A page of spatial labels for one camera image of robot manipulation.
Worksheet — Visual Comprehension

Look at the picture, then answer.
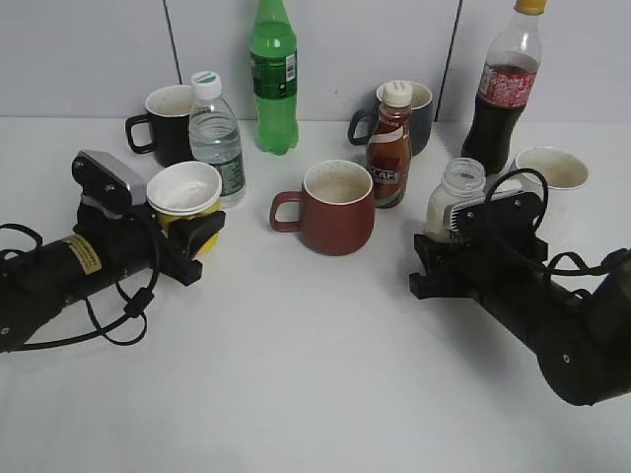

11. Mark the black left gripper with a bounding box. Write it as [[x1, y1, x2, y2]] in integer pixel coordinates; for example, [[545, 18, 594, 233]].
[[74, 194, 226, 286]]

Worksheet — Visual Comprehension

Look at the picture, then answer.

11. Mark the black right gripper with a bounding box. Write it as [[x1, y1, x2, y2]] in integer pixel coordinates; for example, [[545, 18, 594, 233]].
[[409, 216, 548, 299]]

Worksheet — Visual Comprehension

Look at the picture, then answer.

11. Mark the yellow paper cup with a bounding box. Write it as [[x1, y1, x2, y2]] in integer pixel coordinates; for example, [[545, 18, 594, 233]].
[[147, 161, 222, 240]]

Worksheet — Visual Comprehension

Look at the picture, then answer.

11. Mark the milk bottle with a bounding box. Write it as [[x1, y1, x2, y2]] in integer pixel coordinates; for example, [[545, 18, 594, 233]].
[[423, 158, 486, 243]]

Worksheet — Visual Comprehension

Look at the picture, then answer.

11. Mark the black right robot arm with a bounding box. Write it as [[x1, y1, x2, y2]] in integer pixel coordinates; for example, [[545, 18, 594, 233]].
[[409, 235, 630, 406]]

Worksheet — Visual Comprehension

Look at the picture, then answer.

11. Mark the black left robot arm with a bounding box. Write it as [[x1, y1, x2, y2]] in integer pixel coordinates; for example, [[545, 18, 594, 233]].
[[1, 202, 226, 353]]

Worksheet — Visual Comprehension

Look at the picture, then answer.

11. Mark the white paper cup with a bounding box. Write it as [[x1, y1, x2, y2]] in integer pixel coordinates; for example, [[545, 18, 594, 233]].
[[508, 146, 590, 211]]

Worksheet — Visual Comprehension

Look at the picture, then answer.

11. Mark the clear water bottle green label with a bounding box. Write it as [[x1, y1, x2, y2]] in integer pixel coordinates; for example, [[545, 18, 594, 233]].
[[188, 71, 245, 209]]

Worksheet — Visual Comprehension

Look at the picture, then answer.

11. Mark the black ceramic mug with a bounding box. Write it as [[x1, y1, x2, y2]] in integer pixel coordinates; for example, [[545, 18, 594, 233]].
[[124, 85, 194, 168]]

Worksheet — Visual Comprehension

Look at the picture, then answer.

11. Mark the brown coffee drink bottle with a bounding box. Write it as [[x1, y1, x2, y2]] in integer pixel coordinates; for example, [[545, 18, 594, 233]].
[[367, 80, 412, 208]]

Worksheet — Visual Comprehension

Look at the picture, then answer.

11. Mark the red ceramic mug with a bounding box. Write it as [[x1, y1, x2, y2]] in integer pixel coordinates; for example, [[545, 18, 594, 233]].
[[269, 160, 375, 256]]

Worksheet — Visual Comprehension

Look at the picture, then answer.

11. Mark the dark grey ceramic mug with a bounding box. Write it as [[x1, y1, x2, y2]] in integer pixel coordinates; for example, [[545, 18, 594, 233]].
[[347, 81, 434, 157]]

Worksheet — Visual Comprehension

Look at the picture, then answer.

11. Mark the cola bottle yellow cap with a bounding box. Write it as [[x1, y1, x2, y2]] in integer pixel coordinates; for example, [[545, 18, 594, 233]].
[[460, 0, 546, 174]]

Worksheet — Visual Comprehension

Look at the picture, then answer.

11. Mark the green soda bottle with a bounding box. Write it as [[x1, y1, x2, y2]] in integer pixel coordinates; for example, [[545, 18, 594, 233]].
[[248, 1, 299, 156]]

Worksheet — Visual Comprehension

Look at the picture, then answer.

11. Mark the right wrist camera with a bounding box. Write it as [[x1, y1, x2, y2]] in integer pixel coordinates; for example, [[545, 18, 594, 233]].
[[443, 179, 543, 232]]

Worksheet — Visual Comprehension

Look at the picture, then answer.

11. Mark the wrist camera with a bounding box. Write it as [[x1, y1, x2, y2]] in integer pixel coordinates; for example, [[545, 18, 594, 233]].
[[443, 179, 543, 232], [72, 150, 147, 216]]

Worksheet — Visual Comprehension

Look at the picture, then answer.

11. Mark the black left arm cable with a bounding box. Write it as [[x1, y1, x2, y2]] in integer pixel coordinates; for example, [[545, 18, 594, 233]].
[[0, 211, 164, 346]]

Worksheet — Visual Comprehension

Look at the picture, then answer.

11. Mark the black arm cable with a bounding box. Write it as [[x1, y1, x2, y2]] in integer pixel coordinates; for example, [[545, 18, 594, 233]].
[[485, 169, 631, 303], [0, 211, 164, 346]]

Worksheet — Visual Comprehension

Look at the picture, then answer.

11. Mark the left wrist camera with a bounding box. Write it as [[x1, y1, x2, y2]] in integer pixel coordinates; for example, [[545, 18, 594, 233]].
[[72, 150, 147, 216]]

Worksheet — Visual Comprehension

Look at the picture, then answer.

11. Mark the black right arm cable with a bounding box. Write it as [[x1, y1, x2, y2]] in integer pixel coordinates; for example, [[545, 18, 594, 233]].
[[485, 169, 631, 303]]

